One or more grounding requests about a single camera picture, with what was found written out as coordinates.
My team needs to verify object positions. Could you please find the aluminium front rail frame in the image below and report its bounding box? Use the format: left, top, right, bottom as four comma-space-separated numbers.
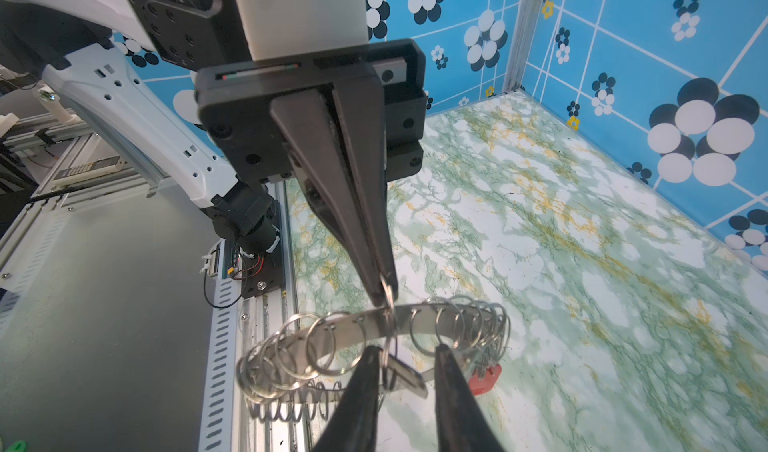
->
1, 116, 302, 451

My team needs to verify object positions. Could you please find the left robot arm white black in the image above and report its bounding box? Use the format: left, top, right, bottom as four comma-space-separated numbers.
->
1, 0, 426, 307

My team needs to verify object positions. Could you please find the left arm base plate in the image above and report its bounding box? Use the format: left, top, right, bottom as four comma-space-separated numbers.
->
226, 238, 285, 299

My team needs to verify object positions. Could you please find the right aluminium corner post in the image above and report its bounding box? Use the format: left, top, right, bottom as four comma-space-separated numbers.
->
503, 0, 543, 93

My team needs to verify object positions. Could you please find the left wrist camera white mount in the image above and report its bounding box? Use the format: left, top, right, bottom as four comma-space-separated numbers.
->
236, 0, 368, 61

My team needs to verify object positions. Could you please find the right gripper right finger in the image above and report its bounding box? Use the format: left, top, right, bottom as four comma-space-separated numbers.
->
435, 344, 503, 452

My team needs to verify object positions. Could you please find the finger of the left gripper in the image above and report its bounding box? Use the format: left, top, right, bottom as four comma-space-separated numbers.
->
333, 70, 398, 302
269, 89, 384, 307

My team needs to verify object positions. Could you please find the red key tag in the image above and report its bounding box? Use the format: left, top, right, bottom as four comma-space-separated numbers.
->
468, 364, 502, 396

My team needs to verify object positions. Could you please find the metal keyring disc with rings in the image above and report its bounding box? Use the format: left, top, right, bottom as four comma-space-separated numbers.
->
236, 295, 511, 423

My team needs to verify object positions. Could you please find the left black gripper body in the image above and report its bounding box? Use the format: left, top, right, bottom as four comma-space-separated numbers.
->
195, 39, 427, 191

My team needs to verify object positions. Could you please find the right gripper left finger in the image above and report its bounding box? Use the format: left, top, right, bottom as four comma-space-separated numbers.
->
312, 345, 382, 452

